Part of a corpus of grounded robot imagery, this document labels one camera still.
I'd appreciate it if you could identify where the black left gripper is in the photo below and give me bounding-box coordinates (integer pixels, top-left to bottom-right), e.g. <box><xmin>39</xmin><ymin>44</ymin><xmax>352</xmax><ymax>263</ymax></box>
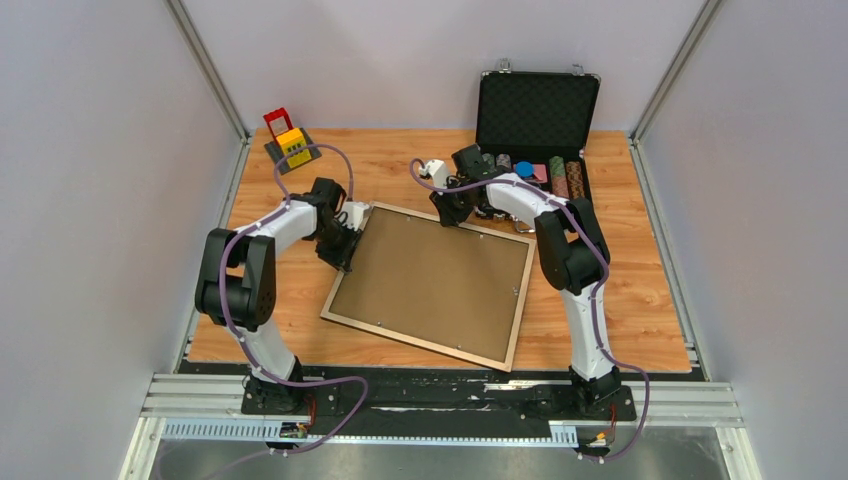
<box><xmin>311</xmin><ymin>219</ymin><xmax>364</xmax><ymax>275</ymax></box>

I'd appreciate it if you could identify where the brown backing board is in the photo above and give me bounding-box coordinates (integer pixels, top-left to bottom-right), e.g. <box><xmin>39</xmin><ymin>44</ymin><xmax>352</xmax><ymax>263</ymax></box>
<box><xmin>327</xmin><ymin>206</ymin><xmax>533</xmax><ymax>364</ymax></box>

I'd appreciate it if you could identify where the wooden picture frame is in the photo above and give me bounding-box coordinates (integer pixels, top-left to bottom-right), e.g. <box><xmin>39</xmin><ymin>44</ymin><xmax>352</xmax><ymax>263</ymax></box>
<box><xmin>319</xmin><ymin>201</ymin><xmax>538</xmax><ymax>374</ymax></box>

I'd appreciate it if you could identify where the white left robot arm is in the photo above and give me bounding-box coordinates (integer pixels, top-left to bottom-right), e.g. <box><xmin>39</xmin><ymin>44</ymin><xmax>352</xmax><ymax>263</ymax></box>
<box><xmin>194</xmin><ymin>178</ymin><xmax>371</xmax><ymax>414</ymax></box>

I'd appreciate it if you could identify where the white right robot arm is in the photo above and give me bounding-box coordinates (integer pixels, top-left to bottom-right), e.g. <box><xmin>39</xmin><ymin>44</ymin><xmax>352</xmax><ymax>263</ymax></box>
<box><xmin>410</xmin><ymin>145</ymin><xmax>621</xmax><ymax>418</ymax></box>

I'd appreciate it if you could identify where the yellow red toy block house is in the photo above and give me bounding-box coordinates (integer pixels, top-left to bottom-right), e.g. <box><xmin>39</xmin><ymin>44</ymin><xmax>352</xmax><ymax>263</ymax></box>
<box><xmin>263</xmin><ymin>108</ymin><xmax>322</xmax><ymax>175</ymax></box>

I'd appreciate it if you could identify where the black poker chip case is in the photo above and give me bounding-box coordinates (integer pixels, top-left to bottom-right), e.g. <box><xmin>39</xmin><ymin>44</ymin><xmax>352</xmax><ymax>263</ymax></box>
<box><xmin>475</xmin><ymin>67</ymin><xmax>601</xmax><ymax>200</ymax></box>

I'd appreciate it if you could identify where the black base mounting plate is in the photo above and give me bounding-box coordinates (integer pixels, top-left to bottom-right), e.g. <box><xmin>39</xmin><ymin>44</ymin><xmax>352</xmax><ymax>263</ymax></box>
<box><xmin>240</xmin><ymin>366</ymin><xmax>640</xmax><ymax>438</ymax></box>

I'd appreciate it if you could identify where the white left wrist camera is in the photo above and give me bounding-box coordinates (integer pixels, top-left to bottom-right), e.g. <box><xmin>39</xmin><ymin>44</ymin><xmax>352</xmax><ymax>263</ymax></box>
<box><xmin>336</xmin><ymin>201</ymin><xmax>372</xmax><ymax>231</ymax></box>

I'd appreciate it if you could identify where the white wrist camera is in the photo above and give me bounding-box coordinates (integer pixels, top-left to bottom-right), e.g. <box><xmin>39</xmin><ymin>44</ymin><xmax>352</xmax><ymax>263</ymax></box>
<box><xmin>336</xmin><ymin>201</ymin><xmax>372</xmax><ymax>231</ymax></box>
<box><xmin>418</xmin><ymin>159</ymin><xmax>451</xmax><ymax>189</ymax></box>

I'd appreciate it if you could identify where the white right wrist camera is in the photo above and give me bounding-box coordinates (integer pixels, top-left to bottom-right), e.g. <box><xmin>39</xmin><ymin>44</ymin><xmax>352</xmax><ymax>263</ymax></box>
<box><xmin>418</xmin><ymin>159</ymin><xmax>451</xmax><ymax>189</ymax></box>

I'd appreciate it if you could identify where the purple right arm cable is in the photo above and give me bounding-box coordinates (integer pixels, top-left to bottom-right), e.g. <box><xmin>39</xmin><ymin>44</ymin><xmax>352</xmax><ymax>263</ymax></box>
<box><xmin>408</xmin><ymin>157</ymin><xmax>652</xmax><ymax>463</ymax></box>

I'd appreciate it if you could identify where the aluminium front rail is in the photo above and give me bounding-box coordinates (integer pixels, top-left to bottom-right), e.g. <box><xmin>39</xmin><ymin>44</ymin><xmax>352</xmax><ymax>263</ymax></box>
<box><xmin>120</xmin><ymin>364</ymin><xmax>761</xmax><ymax>479</ymax></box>

